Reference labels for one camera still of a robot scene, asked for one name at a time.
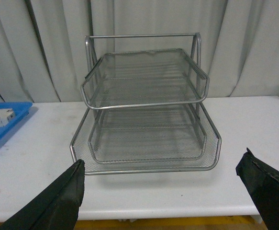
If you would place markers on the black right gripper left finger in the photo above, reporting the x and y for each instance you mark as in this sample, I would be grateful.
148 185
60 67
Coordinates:
56 207

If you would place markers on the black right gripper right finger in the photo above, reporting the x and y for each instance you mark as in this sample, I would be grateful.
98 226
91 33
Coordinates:
262 184

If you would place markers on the silver mesh tiered rack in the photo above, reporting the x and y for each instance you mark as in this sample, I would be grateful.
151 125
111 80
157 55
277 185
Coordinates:
145 113

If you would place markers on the blue plastic tray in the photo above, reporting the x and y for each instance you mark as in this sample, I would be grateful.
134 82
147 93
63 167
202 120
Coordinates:
21 110

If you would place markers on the white curtain backdrop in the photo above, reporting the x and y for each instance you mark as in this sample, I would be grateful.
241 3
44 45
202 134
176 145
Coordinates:
42 42

